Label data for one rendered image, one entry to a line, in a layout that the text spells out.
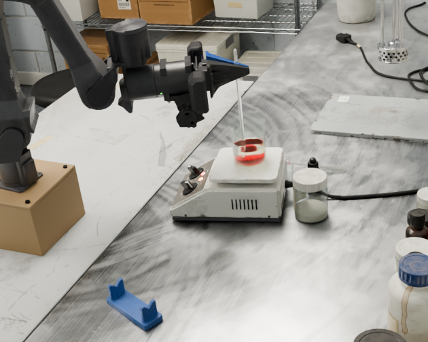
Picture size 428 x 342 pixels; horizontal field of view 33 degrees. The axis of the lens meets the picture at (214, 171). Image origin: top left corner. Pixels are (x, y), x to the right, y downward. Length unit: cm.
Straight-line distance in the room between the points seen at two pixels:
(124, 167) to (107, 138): 16
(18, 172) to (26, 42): 343
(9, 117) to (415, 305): 70
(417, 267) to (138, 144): 83
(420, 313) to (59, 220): 66
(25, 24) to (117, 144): 307
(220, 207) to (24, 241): 34
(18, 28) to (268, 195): 358
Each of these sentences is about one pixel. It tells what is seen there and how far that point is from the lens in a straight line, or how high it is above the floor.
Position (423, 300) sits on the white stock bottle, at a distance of 94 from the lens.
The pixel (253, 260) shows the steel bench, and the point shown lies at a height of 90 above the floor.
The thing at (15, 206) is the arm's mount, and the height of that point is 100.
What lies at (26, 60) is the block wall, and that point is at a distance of 473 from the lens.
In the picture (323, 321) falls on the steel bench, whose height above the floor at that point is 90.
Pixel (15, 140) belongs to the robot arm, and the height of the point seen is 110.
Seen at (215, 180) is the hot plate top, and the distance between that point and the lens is 123.
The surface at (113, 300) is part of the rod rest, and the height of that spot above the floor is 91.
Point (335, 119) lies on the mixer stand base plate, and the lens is 160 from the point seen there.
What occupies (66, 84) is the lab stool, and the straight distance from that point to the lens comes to 278.
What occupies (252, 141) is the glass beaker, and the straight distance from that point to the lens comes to 122.
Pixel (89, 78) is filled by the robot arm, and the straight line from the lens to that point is 117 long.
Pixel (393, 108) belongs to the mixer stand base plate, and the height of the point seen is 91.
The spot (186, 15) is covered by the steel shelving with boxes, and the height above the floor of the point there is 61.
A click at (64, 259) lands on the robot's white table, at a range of 126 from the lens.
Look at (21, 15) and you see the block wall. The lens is 462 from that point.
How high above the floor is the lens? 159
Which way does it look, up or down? 28 degrees down
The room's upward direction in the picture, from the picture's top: 7 degrees counter-clockwise
